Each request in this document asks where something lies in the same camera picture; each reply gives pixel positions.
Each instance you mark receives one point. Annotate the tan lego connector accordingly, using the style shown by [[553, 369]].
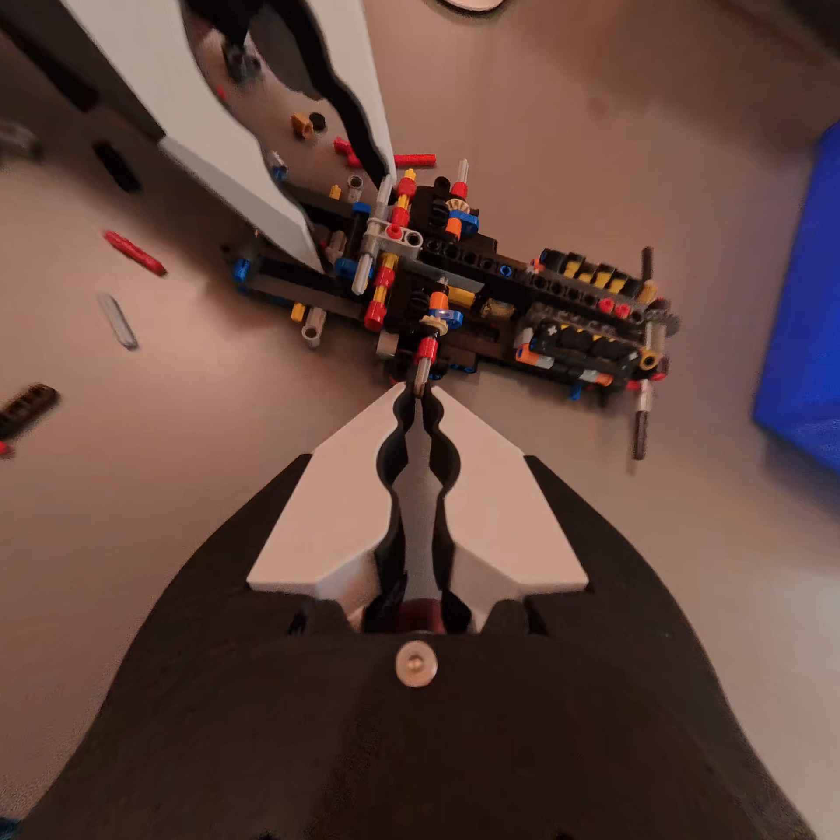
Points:
[[302, 124]]

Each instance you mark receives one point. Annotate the small black round lego piece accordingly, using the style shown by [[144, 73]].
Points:
[[317, 121]]

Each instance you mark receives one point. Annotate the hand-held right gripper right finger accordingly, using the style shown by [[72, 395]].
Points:
[[505, 525]]

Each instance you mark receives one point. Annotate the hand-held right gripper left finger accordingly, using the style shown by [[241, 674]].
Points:
[[328, 525]]

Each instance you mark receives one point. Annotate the red lego axle with connector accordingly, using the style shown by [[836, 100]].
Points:
[[413, 159]]

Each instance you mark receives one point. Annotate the dark grey lego connector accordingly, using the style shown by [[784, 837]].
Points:
[[239, 62]]

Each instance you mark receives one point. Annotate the short red lego axle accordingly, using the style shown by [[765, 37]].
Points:
[[134, 253]]

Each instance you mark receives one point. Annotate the blue storage bin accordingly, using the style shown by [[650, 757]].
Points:
[[800, 295]]

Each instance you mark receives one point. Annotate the pale stand base plate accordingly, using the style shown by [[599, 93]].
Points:
[[469, 3]]

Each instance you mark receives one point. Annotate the grey lego axle piece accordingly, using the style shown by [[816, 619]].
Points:
[[118, 321]]

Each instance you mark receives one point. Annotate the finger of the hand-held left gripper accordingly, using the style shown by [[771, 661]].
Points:
[[354, 52], [151, 65]]

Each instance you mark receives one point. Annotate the black lego technic chassis model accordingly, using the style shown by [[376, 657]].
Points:
[[459, 256]]

